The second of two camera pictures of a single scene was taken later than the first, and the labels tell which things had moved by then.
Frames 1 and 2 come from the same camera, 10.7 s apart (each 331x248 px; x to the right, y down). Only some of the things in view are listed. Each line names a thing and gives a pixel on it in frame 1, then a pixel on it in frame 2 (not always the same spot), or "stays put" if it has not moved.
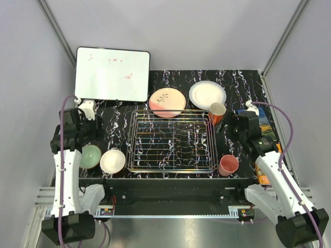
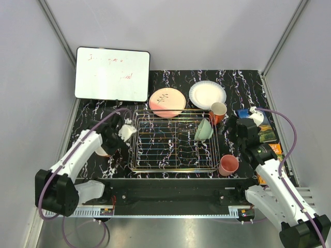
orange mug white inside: x=216 y=111 stays put
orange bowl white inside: x=113 y=161 to x=101 y=152
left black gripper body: x=89 y=127 to x=113 y=144
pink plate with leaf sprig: x=167 y=98 stays put
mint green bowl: x=91 y=157 to x=204 y=130
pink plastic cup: x=228 y=164 stays put
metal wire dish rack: x=171 y=141 stays put
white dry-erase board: x=112 y=74 stays put
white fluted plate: x=204 y=93 stays put
